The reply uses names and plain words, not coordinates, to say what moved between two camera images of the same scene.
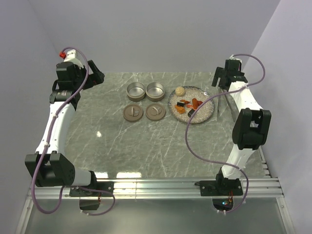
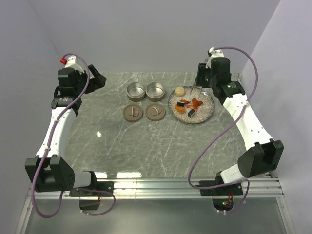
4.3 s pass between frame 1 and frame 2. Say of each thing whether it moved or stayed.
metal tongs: moved
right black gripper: moved
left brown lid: stayed
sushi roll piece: stayed
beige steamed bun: stayed
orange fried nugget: stayed
